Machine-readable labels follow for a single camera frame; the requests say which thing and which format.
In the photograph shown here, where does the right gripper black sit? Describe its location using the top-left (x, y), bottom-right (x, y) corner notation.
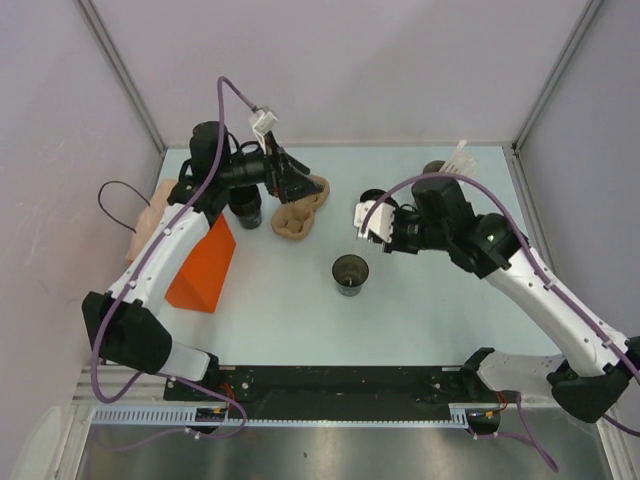
top-left (372, 206), bottom-right (450, 255)

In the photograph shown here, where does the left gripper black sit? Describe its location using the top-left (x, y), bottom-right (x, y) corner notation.
top-left (217, 130), bottom-right (322, 204)

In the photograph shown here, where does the dark single cup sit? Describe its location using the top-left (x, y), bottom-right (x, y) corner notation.
top-left (331, 254), bottom-right (370, 297)

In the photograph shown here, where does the orange paper bag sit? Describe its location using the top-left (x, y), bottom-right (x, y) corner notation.
top-left (124, 179), bottom-right (237, 314)

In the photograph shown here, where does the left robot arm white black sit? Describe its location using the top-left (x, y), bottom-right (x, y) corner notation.
top-left (82, 113), bottom-right (322, 400)

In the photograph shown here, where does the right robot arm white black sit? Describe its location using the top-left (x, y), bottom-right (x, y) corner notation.
top-left (361, 174), bottom-right (639, 423)

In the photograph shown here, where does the middle black coffee cup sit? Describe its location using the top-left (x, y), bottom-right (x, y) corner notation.
top-left (359, 188), bottom-right (400, 209)

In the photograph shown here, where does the black coffee cup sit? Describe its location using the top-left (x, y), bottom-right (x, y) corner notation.
top-left (359, 188), bottom-right (400, 209)
top-left (229, 185), bottom-right (262, 230)

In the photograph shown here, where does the left black coffee cup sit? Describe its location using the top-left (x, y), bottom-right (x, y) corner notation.
top-left (229, 185), bottom-right (262, 230)

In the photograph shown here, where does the left brown pulp cup carrier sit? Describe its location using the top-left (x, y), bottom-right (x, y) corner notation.
top-left (271, 175), bottom-right (330, 241)

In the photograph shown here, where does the grey straw holder cup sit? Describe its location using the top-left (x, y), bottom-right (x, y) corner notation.
top-left (422, 160), bottom-right (448, 174)

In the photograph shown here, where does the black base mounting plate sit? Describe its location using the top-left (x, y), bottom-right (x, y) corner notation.
top-left (163, 364), bottom-right (506, 422)

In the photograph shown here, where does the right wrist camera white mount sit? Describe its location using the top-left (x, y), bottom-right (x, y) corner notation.
top-left (353, 200), bottom-right (396, 243)

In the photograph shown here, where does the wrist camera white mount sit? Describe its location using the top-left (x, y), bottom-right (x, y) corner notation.
top-left (248, 107), bottom-right (279, 150)
top-left (353, 200), bottom-right (396, 243)

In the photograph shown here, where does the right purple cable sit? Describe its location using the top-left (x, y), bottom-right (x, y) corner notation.
top-left (362, 172), bottom-right (640, 474)

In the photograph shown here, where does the purple cable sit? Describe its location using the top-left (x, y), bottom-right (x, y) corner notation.
top-left (362, 172), bottom-right (640, 474)
top-left (88, 76), bottom-right (261, 452)

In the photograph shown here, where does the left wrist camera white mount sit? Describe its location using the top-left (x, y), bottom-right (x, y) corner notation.
top-left (248, 107), bottom-right (279, 150)

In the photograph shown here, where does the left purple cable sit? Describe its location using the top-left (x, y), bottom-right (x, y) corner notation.
top-left (88, 76), bottom-right (261, 452)

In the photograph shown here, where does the aluminium frame rail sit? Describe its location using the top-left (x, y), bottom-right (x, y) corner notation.
top-left (72, 364), bottom-right (621, 407)

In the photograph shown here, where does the white slotted cable duct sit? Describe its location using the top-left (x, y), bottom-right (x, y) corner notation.
top-left (92, 405), bottom-right (468, 429)

